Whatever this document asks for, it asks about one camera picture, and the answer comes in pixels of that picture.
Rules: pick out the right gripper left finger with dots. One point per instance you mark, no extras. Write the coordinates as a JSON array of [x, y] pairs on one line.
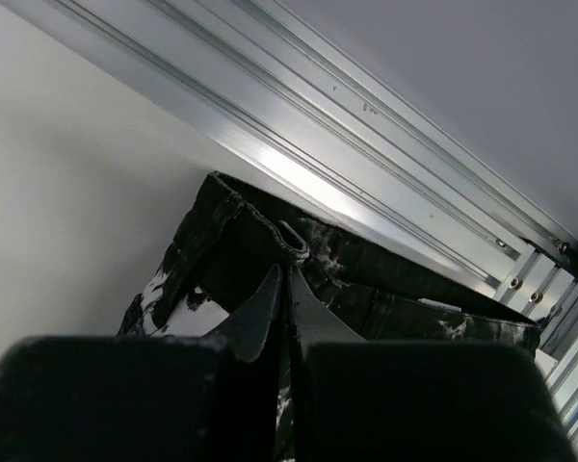
[[247, 329]]

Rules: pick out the aluminium side rail frame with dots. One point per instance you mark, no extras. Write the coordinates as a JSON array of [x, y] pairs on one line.
[[257, 79]]

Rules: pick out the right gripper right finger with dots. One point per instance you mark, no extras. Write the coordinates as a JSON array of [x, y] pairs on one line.
[[314, 323]]

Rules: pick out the black white tie-dye trousers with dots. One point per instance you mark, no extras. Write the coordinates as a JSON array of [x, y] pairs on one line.
[[445, 374]]

